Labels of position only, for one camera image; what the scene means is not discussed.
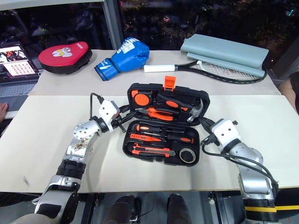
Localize black orange handled hammer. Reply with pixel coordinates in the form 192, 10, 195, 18
156, 93, 204, 123

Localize orange black tape measure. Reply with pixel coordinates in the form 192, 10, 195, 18
131, 90, 154, 108

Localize orange case latch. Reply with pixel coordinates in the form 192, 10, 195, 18
163, 75, 177, 92

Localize orange handled pliers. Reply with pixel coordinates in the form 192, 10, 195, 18
135, 106, 180, 121

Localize black plastic tool case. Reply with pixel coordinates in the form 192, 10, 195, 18
122, 83, 211, 168

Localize blue boxing glove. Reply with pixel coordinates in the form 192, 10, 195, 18
94, 37, 150, 82

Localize black screwdriver orange cap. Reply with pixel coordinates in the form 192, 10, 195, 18
140, 131, 195, 146

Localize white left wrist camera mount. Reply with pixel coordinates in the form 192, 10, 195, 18
97, 99, 120, 133

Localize dark rounded shape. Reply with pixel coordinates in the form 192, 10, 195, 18
106, 195, 142, 224
167, 193, 199, 224

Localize grey folded mat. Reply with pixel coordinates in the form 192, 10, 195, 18
180, 34, 269, 77

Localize open laptop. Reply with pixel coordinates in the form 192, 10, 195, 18
0, 42, 42, 110

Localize black white tennis racket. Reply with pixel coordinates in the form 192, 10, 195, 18
143, 60, 267, 84

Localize red punch mitt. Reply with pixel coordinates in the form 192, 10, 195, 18
38, 41, 93, 75

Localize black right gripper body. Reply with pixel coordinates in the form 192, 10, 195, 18
206, 122, 217, 137

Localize orange black utility knife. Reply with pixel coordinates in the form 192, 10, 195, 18
131, 144, 176, 158

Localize person's bare hand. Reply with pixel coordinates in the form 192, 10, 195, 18
0, 102, 9, 122

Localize grey window pillar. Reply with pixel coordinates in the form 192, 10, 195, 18
101, 0, 124, 50

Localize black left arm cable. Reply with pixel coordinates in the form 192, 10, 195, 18
89, 92, 105, 120

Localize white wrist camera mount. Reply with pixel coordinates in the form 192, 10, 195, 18
97, 99, 120, 133
209, 119, 242, 152

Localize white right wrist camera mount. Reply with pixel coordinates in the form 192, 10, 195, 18
209, 119, 242, 152

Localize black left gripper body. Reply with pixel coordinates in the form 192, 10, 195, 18
111, 113, 126, 134

